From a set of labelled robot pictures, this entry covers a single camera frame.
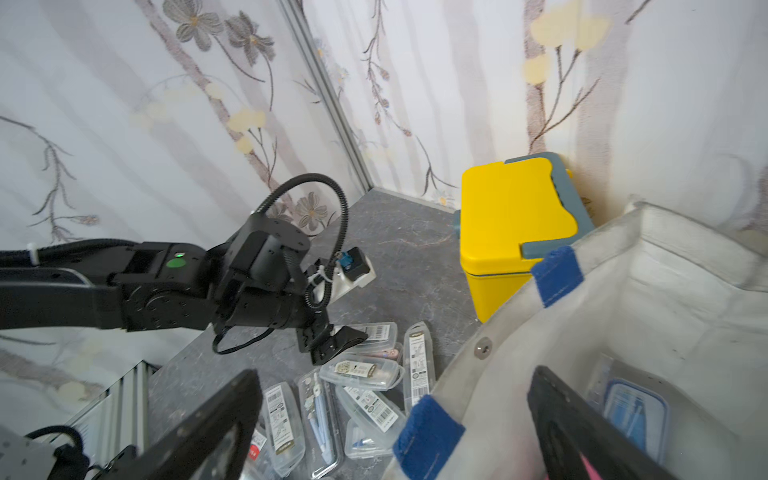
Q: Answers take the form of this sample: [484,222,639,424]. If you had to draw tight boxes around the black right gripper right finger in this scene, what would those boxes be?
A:
[527,365,673,479]

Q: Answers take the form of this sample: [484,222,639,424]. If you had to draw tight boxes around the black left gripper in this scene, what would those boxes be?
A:
[212,212,369,365]

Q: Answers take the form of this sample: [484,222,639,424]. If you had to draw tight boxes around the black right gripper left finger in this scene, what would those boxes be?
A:
[95,369,263,479]

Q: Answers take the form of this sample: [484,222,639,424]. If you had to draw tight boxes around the clear case label top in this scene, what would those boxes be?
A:
[347,322,402,361]

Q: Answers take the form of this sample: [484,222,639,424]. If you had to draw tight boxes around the pink plastic case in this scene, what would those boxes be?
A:
[581,456,602,480]

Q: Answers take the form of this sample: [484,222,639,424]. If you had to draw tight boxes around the clear case blue label compass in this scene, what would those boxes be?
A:
[601,379,670,464]

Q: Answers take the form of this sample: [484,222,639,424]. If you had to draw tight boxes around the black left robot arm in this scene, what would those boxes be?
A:
[1,213,366,366]

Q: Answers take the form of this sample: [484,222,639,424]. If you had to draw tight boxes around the clear case light blue compass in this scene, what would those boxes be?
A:
[296,368,345,479]

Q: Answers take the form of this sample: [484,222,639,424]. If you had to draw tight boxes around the clear case gold label lower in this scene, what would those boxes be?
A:
[334,385,407,449]

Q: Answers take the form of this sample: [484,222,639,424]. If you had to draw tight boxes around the clear case white barcode label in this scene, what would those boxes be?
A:
[403,322,436,415]

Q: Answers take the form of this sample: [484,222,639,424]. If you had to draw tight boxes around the clear case red mark label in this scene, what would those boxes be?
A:
[262,381,306,478]

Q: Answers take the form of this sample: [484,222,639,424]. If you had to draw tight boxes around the yellow lidded storage box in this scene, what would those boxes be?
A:
[459,152,594,322]

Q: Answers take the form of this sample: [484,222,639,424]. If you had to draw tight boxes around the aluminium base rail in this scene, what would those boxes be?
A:
[69,361,157,468]

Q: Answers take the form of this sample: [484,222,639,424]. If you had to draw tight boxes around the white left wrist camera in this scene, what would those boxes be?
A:
[307,247,376,304]

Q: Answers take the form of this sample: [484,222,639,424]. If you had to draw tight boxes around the white canvas bag blue handles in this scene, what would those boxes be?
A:
[384,202,767,479]

